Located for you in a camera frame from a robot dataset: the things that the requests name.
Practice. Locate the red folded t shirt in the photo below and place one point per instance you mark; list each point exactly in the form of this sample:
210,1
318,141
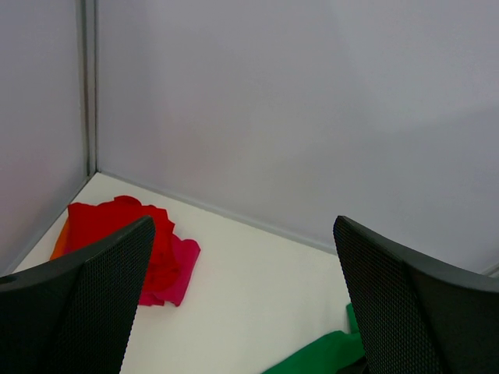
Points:
91,223

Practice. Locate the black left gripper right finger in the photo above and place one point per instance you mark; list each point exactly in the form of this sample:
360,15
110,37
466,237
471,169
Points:
415,313

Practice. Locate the green t shirt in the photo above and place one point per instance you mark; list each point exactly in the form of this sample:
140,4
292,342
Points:
329,354

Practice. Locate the orange folded t shirt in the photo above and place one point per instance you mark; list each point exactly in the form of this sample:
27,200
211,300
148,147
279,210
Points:
61,244

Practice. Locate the pink folded t shirt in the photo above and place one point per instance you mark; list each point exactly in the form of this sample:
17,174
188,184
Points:
186,253

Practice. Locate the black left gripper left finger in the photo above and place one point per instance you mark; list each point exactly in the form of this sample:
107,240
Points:
74,314

